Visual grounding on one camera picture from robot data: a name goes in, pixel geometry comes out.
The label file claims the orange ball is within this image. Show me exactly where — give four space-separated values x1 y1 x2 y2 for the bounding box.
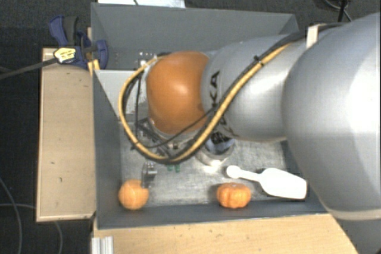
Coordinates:
118 178 150 211

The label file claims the grey metal bin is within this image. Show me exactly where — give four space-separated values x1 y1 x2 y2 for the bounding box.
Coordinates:
90 2 329 230

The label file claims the clear glass cup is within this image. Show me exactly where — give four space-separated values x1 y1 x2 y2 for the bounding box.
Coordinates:
195 133 236 168

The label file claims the orange toy pumpkin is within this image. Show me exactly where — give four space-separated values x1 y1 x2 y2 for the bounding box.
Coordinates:
216 182 252 209

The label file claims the pale wood board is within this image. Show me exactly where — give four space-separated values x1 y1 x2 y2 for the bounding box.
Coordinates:
35 47 98 222

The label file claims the white plastic scoop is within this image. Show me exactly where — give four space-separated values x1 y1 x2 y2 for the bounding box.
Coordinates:
226 165 308 200

